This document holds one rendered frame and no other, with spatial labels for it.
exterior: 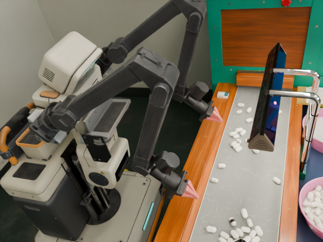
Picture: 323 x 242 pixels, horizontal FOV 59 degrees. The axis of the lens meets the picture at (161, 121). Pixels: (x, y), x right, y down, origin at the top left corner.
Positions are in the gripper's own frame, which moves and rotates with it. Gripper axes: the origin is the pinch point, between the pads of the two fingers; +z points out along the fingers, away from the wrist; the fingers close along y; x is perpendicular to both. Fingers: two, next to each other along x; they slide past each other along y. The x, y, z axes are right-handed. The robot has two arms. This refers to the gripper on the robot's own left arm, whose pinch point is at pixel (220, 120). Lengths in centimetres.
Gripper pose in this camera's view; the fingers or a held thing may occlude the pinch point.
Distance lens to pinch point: 138.1
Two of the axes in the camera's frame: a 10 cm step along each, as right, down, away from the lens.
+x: -4.6, 5.0, 7.4
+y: 3.6, -6.5, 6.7
